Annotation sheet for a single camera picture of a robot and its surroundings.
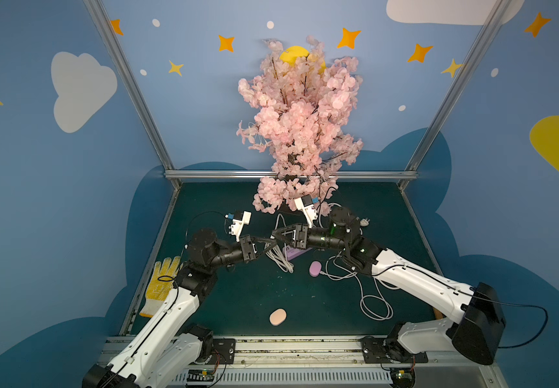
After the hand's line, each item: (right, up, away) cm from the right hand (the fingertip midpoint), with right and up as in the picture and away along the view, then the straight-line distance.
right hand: (279, 231), depth 66 cm
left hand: (0, -3, 0) cm, 3 cm away
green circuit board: (-24, -45, +7) cm, 51 cm away
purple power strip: (+5, -11, +28) cm, 30 cm away
